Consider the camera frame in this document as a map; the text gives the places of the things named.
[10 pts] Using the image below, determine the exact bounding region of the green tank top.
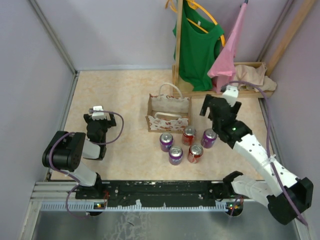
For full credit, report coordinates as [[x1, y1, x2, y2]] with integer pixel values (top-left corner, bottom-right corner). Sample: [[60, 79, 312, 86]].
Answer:
[[179, 0, 224, 92]]

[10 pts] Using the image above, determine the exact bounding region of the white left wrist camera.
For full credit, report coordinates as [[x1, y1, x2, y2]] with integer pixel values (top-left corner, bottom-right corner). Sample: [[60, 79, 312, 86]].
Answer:
[[91, 105, 107, 121]]

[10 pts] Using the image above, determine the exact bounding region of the silver purple can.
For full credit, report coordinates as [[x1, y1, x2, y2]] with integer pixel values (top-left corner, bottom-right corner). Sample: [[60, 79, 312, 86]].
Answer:
[[200, 128, 218, 149]]

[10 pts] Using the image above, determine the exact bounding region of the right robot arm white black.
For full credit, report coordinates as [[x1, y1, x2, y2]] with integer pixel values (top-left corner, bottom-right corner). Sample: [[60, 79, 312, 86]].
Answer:
[[199, 94, 314, 225]]

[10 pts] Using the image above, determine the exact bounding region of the beige crumpled cloth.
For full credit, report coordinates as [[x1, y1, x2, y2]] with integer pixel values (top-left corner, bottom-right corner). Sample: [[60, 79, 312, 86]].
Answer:
[[233, 63, 277, 92]]

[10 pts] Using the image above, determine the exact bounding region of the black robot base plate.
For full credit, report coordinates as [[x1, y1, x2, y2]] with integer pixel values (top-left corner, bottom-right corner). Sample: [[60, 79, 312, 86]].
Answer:
[[75, 180, 236, 208]]

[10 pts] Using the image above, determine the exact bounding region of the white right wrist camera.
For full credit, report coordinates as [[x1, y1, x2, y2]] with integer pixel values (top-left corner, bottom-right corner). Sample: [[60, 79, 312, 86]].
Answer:
[[220, 85, 239, 107]]

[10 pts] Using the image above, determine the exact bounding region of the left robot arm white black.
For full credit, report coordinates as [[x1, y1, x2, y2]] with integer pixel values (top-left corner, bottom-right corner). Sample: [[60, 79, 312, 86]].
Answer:
[[42, 111, 117, 199]]

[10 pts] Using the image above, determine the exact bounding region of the yellow clothes hanger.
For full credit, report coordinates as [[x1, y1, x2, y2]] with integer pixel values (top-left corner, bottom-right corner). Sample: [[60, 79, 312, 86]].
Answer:
[[165, 0, 226, 47]]

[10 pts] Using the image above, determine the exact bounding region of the patterned canvas tote bag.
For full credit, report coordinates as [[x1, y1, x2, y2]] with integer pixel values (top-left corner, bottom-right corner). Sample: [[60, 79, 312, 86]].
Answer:
[[145, 82, 192, 134]]

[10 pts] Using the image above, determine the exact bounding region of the wooden clothes rack frame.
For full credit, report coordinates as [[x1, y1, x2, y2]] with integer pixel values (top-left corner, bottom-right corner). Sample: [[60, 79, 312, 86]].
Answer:
[[165, 0, 274, 98]]

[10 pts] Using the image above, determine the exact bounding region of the pink shirt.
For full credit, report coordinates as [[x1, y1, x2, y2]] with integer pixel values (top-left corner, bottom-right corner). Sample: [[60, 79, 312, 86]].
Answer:
[[207, 0, 248, 93]]

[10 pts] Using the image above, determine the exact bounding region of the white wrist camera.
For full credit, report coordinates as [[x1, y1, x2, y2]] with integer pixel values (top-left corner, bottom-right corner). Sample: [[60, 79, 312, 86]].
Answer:
[[220, 85, 239, 107], [91, 105, 107, 121]]

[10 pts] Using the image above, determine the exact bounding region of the white slotted cable duct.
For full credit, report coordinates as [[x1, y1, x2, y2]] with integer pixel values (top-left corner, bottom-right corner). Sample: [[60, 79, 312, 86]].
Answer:
[[39, 201, 245, 213]]

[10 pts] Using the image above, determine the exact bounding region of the red soda can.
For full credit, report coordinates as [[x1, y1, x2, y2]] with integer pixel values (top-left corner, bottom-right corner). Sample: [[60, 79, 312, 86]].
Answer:
[[181, 125, 197, 146]]

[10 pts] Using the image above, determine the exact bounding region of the leaning wooden beam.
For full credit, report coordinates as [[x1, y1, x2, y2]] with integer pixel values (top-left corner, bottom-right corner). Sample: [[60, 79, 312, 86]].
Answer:
[[265, 0, 317, 76]]

